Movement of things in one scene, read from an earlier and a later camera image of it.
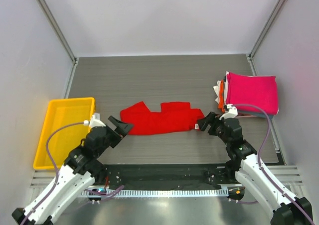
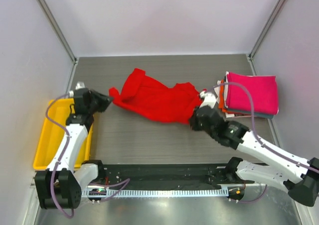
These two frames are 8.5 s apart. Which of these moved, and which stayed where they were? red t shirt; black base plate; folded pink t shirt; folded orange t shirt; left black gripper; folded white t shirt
Moved: left black gripper; red t shirt
Stayed: folded pink t shirt; folded white t shirt; black base plate; folded orange t shirt
